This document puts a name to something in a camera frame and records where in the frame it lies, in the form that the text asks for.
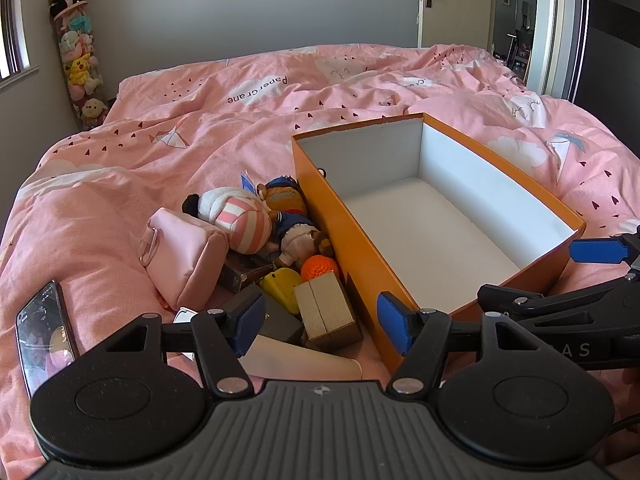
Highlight dark wardrobe door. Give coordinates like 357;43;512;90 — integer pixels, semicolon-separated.
570;0;640;111

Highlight window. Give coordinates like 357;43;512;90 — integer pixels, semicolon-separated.
0;0;40;82

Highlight clear tube of plush toys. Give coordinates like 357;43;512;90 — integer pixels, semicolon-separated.
48;2;106;131

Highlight smartphone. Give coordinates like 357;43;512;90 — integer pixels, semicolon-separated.
15;280;81;401

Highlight black cable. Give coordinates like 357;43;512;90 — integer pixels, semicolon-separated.
607;402;640;436

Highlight cream flat card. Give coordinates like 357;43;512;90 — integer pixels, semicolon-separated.
237;335;364;382

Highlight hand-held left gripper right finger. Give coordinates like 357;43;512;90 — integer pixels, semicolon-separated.
376;291;556;401

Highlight black box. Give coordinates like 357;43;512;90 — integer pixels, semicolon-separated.
220;285;306;346

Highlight orange plush keychain doll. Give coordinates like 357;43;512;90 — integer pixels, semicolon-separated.
256;176;308;216

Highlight kraft cardboard box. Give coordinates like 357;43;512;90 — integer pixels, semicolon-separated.
293;272;364;354

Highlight pink zip pouch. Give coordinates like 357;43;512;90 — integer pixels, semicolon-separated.
138;207;230;311

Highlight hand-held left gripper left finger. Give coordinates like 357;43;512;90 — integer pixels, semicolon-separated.
95;292;267;401

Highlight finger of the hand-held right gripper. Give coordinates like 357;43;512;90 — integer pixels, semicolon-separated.
569;226;640;266
477;271;640;329

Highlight dark brown small box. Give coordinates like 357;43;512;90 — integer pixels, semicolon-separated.
220;251;276;294

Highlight pink printed blanket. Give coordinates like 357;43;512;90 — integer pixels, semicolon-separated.
0;43;640;461

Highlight brown plush doll blue clothes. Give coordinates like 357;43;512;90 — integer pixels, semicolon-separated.
270;210;335;269

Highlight grey door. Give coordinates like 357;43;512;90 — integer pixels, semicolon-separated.
417;0;499;52

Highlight yellow duck toy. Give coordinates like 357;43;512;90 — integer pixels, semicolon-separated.
259;267;303;301

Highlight orange cardboard box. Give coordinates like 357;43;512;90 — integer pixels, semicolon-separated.
291;112;587;377

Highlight striped pink plush doll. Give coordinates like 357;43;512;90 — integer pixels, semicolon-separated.
181;186;274;254

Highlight orange crocheted ball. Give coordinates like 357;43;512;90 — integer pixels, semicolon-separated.
300;255;341;284

